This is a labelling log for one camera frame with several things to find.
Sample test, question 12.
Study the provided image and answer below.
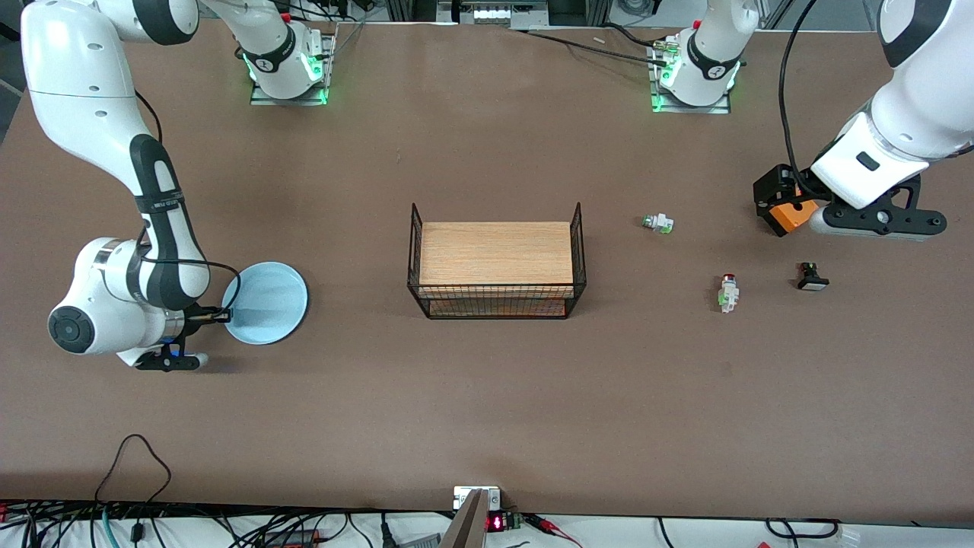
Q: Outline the black coiled cable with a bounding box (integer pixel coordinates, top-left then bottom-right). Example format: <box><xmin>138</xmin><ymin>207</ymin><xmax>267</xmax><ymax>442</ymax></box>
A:
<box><xmin>764</xmin><ymin>518</ymin><xmax>842</xmax><ymax>541</ymax></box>

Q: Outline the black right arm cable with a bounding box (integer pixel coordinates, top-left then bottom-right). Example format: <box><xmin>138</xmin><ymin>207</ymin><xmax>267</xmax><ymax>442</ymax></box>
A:
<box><xmin>134</xmin><ymin>90</ymin><xmax>243</xmax><ymax>320</ymax></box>

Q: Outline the thin black table cable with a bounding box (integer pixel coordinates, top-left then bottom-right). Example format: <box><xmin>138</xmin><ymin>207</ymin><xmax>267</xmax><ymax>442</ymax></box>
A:
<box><xmin>511</xmin><ymin>27</ymin><xmax>670</xmax><ymax>66</ymax></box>

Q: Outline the red clip lead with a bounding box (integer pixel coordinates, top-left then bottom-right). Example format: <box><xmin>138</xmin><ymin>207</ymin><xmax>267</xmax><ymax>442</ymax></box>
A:
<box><xmin>522</xmin><ymin>515</ymin><xmax>585</xmax><ymax>548</ymax></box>

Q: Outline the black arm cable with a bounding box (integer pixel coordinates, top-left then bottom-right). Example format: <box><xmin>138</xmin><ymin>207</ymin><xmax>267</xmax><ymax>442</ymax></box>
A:
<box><xmin>778</xmin><ymin>0</ymin><xmax>819</xmax><ymax>200</ymax></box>
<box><xmin>134</xmin><ymin>90</ymin><xmax>243</xmax><ymax>320</ymax></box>

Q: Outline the grey slanted beam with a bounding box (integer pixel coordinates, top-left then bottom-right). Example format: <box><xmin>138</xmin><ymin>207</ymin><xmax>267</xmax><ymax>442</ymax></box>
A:
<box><xmin>440</xmin><ymin>489</ymin><xmax>489</xmax><ymax>548</ymax></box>

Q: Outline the white power strip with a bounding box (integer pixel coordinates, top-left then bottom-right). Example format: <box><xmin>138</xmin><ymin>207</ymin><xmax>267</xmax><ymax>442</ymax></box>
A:
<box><xmin>470</xmin><ymin>2</ymin><xmax>520</xmax><ymax>25</ymax></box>

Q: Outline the orange box black face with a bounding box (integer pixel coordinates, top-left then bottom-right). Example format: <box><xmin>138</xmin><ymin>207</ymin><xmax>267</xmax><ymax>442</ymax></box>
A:
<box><xmin>761</xmin><ymin>196</ymin><xmax>823</xmax><ymax>238</ymax></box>

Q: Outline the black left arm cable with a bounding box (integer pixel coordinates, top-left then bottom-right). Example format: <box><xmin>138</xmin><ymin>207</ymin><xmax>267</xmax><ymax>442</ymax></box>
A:
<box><xmin>778</xmin><ymin>0</ymin><xmax>819</xmax><ymax>200</ymax></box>

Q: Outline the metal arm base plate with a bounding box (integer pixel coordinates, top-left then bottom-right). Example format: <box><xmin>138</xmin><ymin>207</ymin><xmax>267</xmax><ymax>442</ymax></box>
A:
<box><xmin>250</xmin><ymin>30</ymin><xmax>338</xmax><ymax>107</ymax></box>
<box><xmin>648</xmin><ymin>34</ymin><xmax>734</xmax><ymax>115</ymax></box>

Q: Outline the black wire basket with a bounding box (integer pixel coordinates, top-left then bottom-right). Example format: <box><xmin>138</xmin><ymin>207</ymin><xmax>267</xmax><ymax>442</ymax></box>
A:
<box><xmin>407</xmin><ymin>202</ymin><xmax>587</xmax><ymax>320</ymax></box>

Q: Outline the light blue plate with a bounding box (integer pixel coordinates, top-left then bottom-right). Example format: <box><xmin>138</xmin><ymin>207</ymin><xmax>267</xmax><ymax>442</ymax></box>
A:
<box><xmin>221</xmin><ymin>262</ymin><xmax>310</xmax><ymax>346</ymax></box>

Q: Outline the white outlet box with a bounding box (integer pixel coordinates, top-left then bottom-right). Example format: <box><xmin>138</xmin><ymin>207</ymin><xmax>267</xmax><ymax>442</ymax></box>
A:
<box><xmin>454</xmin><ymin>486</ymin><xmax>501</xmax><ymax>511</ymax></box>

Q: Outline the black looped cable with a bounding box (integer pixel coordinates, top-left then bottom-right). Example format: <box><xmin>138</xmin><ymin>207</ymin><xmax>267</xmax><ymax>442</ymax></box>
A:
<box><xmin>94</xmin><ymin>434</ymin><xmax>173</xmax><ymax>507</ymax></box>

